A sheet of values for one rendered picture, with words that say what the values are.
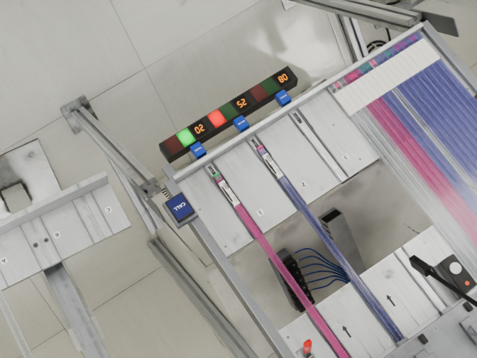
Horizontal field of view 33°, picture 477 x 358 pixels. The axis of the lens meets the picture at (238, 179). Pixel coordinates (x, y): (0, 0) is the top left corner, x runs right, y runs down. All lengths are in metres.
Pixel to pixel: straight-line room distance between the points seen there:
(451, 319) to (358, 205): 0.54
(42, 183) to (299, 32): 0.91
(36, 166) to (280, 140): 0.87
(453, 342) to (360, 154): 0.43
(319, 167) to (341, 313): 0.31
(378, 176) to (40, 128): 0.95
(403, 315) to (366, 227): 0.49
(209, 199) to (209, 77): 0.83
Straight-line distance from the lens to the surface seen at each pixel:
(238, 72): 2.46
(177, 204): 1.60
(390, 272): 1.64
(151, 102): 2.38
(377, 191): 2.05
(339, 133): 1.72
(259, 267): 1.96
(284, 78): 1.77
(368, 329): 1.61
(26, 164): 2.33
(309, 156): 1.69
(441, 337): 1.58
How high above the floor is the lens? 2.18
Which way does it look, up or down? 58 degrees down
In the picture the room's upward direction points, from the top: 128 degrees clockwise
